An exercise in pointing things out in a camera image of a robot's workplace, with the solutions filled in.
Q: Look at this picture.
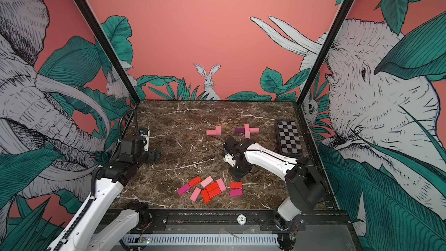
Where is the magenta block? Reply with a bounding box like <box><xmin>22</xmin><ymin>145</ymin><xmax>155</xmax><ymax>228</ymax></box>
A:
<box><xmin>177</xmin><ymin>184</ymin><xmax>190</xmax><ymax>195</ymax></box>
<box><xmin>230</xmin><ymin>188</ymin><xmax>243</xmax><ymax>198</ymax></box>

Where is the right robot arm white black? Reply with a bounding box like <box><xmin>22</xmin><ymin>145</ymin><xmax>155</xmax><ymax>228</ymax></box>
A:
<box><xmin>223</xmin><ymin>137</ymin><xmax>327</xmax><ymax>231</ymax></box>

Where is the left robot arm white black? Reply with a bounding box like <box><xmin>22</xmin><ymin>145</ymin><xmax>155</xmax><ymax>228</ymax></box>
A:
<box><xmin>47</xmin><ymin>135</ymin><xmax>159</xmax><ymax>251</ymax></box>

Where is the red block large center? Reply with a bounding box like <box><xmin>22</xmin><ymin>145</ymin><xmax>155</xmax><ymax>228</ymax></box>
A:
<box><xmin>206</xmin><ymin>182</ymin><xmax>222</xmax><ymax>199</ymax></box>

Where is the red block bottom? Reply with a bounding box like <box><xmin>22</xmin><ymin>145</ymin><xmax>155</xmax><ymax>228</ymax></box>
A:
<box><xmin>200</xmin><ymin>189</ymin><xmax>211</xmax><ymax>203</ymax></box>

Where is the black white checkerboard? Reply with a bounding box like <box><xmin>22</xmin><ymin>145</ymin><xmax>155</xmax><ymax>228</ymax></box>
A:
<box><xmin>275</xmin><ymin>119</ymin><xmax>303</xmax><ymax>158</ymax></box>

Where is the black corrugated cable hose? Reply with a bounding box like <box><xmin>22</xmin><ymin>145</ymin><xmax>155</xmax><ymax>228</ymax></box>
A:
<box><xmin>117</xmin><ymin>109</ymin><xmax>139</xmax><ymax>140</ymax></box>

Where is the black left frame post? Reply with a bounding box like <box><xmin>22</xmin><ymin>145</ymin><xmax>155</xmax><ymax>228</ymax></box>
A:
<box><xmin>73</xmin><ymin>0</ymin><xmax>141</xmax><ymax>106</ymax></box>

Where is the black frame post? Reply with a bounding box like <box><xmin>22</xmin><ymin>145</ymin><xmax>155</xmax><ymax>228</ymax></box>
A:
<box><xmin>297</xmin><ymin>0</ymin><xmax>355</xmax><ymax>106</ymax></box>
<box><xmin>73</xmin><ymin>0</ymin><xmax>141</xmax><ymax>106</ymax></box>

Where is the black front rail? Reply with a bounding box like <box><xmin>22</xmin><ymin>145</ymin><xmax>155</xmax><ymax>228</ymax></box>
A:
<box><xmin>92</xmin><ymin>208</ymin><xmax>353</xmax><ymax>234</ymax></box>

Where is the white slotted cable duct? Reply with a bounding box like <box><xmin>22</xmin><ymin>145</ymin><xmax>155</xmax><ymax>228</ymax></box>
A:
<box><xmin>121</xmin><ymin>234</ymin><xmax>279</xmax><ymax>246</ymax></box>

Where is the black right frame post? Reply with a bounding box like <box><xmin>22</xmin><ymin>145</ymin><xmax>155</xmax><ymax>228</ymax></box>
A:
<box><xmin>297</xmin><ymin>0</ymin><xmax>355</xmax><ymax>106</ymax></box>

